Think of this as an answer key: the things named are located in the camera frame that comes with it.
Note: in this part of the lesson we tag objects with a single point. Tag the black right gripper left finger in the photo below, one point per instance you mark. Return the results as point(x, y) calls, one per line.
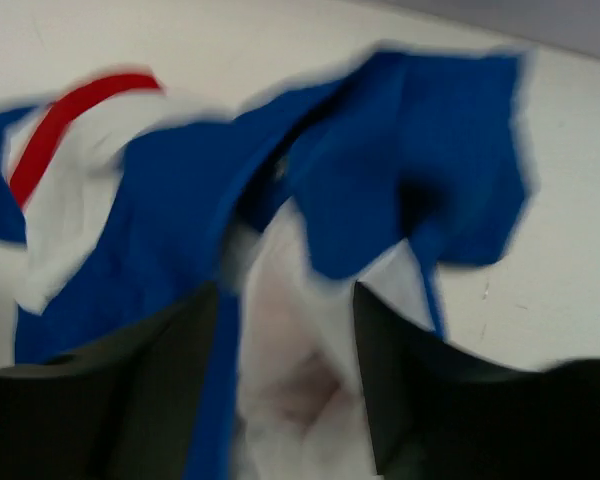
point(121, 407)

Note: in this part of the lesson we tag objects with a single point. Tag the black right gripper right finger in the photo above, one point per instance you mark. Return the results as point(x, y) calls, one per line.
point(438, 412)

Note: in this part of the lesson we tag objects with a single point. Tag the blue white red jacket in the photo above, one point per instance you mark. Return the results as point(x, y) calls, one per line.
point(128, 199)

